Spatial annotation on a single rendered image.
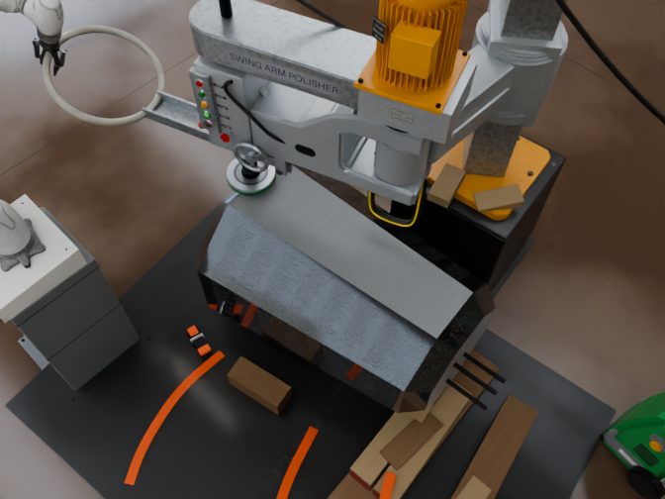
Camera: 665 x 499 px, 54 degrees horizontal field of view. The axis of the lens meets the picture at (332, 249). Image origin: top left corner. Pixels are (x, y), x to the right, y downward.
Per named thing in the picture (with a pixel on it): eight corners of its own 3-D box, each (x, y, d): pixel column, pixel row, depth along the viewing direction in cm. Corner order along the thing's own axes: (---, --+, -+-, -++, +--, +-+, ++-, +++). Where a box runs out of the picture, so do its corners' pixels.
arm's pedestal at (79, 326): (73, 406, 322) (6, 337, 255) (18, 342, 341) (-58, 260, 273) (154, 340, 342) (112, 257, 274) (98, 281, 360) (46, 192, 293)
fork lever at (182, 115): (308, 146, 271) (308, 138, 267) (286, 179, 262) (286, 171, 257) (164, 92, 285) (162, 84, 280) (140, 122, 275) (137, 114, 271)
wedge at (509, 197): (516, 190, 298) (518, 183, 294) (522, 207, 293) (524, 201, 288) (472, 194, 296) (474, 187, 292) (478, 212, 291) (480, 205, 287)
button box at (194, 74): (223, 129, 253) (212, 72, 229) (219, 134, 251) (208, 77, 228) (204, 123, 254) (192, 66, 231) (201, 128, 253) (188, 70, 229)
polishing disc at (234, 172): (258, 148, 295) (257, 146, 294) (284, 177, 286) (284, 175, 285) (217, 169, 288) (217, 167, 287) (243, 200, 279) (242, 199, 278)
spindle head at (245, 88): (314, 140, 268) (312, 52, 230) (290, 177, 257) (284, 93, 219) (237, 112, 276) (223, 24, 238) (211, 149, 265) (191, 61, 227)
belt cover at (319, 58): (468, 101, 220) (477, 62, 205) (443, 153, 207) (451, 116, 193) (218, 22, 241) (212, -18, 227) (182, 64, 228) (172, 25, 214)
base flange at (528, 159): (463, 113, 329) (465, 105, 325) (551, 158, 313) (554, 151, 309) (410, 172, 308) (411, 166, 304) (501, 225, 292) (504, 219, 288)
